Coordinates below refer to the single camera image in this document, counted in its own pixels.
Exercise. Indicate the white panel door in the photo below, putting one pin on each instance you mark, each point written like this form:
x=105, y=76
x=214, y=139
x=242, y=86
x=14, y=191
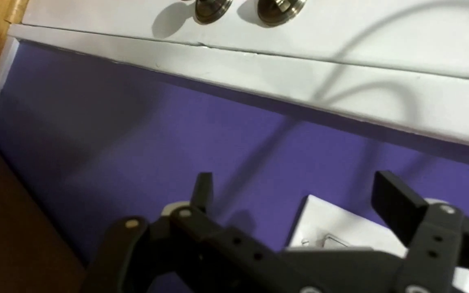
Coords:
x=354, y=60

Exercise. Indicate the metal deadbolt lock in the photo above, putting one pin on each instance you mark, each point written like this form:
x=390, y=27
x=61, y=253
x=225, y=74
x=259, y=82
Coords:
x=281, y=11

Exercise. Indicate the dark brown wooden cabinet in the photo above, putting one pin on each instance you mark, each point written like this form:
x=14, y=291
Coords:
x=12, y=234

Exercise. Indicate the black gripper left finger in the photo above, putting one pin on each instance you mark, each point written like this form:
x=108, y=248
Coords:
x=191, y=245

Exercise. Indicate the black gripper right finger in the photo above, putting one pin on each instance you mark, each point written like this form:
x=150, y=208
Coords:
x=430, y=239

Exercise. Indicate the metal door knob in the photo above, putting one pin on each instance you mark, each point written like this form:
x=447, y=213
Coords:
x=212, y=11

